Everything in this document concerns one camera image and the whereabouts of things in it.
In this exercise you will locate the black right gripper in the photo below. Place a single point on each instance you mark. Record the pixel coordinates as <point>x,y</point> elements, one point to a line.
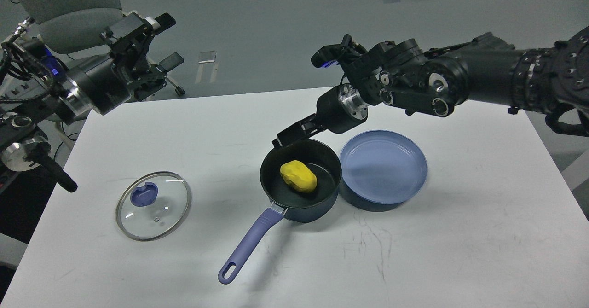
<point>338,110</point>

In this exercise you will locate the yellow potato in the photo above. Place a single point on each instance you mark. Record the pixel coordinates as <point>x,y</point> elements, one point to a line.
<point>298,176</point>

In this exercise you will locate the silver floor socket plate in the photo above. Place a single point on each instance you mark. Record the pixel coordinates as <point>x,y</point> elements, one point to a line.
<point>207,57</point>

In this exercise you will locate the blue round plate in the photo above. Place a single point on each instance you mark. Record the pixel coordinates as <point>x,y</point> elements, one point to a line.
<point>381,170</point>

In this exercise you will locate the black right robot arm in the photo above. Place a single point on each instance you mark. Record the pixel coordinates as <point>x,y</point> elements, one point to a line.
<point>552,81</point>

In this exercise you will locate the grey office chair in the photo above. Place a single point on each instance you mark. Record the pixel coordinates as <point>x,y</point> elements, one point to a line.
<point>71,29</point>

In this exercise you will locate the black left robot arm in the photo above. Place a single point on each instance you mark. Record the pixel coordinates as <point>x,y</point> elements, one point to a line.
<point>23,145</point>

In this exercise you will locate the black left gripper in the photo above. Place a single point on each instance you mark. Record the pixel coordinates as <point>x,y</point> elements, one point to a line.
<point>96,82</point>

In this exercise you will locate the glass pot lid blue knob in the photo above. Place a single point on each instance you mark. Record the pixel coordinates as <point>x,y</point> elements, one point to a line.
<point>153,206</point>

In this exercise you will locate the dark pot with purple handle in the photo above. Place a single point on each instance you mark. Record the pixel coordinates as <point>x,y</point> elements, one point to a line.
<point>286,203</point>

